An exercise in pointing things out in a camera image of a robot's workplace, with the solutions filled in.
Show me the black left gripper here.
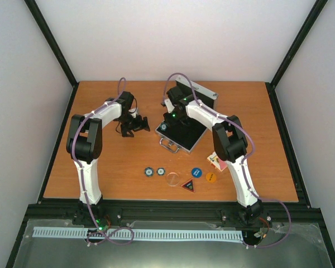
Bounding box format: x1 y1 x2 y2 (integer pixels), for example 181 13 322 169
116 114 150 137

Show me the aluminium poker case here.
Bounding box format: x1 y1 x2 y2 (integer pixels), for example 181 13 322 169
155 75 218 153

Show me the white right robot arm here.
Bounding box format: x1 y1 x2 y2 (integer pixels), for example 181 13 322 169
162 86 262 221

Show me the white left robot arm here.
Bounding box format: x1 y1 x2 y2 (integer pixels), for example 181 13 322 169
66 91 150 225

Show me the blue white poker chip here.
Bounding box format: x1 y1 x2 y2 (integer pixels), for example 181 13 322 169
145 167 154 177
156 167 165 176

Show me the clear round disc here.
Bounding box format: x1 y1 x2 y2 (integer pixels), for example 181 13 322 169
166 172 180 186

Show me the blue round token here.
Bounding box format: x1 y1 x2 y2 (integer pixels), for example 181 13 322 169
191 167 203 178

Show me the pink playing card deck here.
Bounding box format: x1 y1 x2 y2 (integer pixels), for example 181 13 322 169
207 152 227 172

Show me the black red triangle token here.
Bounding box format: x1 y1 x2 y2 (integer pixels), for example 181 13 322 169
181 179 195 193

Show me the orange round token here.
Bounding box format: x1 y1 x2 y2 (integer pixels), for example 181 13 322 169
205 172 217 183

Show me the white cable duct strip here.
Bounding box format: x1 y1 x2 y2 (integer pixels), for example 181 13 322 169
32 227 243 243

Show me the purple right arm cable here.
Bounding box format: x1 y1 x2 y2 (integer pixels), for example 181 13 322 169
164 72 292 248

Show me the black aluminium frame rail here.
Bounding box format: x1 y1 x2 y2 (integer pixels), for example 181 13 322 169
39 199 324 227

